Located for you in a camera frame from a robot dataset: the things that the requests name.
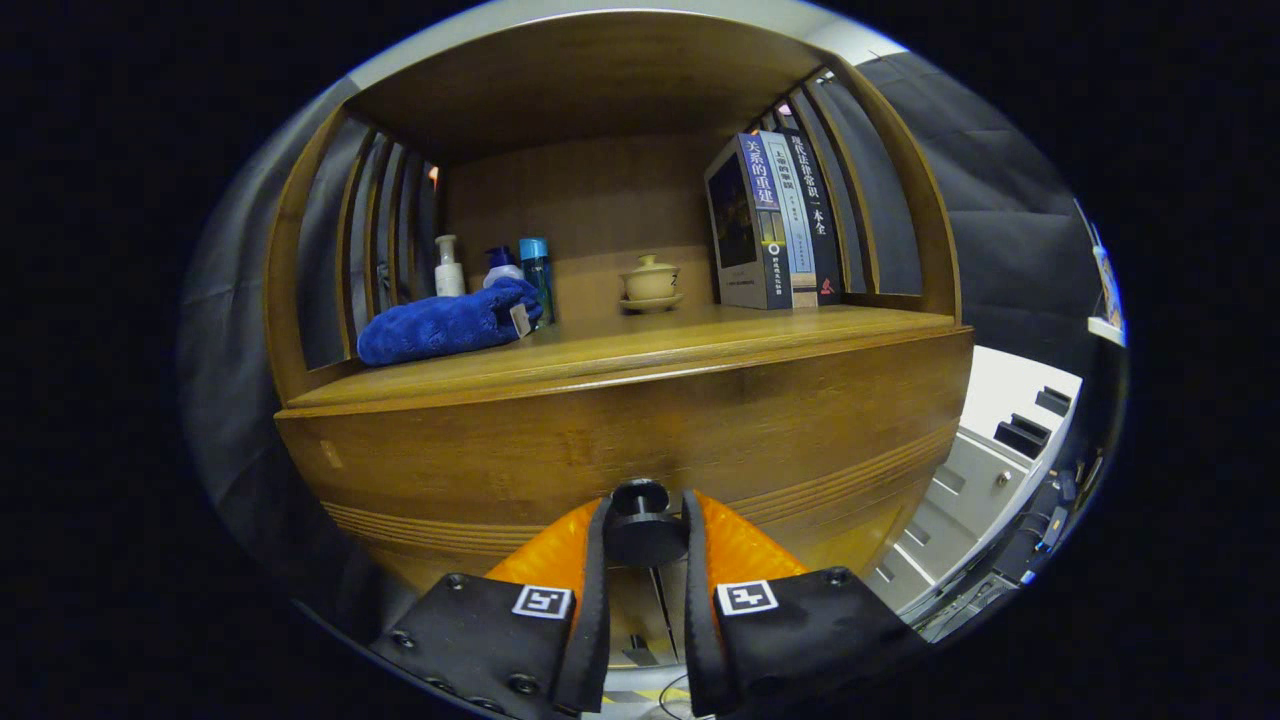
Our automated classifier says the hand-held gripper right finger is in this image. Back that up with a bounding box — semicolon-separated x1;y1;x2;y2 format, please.
681;488;931;718

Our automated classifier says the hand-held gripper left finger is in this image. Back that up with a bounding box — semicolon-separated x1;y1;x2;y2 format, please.
368;495;614;717

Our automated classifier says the wooden drawer with black knob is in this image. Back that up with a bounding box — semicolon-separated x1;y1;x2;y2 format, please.
275;325;976;606

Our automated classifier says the wooden countertop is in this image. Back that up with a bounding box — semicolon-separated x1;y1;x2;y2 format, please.
285;303;961;411

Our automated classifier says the white storage cabinet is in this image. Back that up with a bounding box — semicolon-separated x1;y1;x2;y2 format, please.
865;345;1084;641

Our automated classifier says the wooden cabinet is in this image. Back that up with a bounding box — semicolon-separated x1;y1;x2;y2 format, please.
262;10;976;661

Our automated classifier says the blue folded towel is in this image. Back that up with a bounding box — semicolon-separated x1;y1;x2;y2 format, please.
357;277;544;367

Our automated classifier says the beige lidded teacup with saucer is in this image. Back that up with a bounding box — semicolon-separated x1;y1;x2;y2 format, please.
618;254;686;313

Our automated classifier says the teal bottle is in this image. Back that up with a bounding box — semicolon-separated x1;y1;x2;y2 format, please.
518;237;557;326

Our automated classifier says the white pump bottle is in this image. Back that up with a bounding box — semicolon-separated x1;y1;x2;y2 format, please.
433;234;467;298

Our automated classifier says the blue spine book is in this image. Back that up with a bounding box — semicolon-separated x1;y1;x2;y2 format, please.
704;133;794;311

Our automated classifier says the light spine book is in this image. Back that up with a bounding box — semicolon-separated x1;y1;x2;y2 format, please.
757;130;819;309

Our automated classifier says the black spine book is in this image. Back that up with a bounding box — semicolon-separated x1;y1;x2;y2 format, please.
778;126;846;306

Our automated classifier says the black backdrop cloth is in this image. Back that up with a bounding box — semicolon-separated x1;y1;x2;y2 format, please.
178;50;1106;611

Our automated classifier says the printed paper cup with straw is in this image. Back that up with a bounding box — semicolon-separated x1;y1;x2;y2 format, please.
1092;245;1123;326

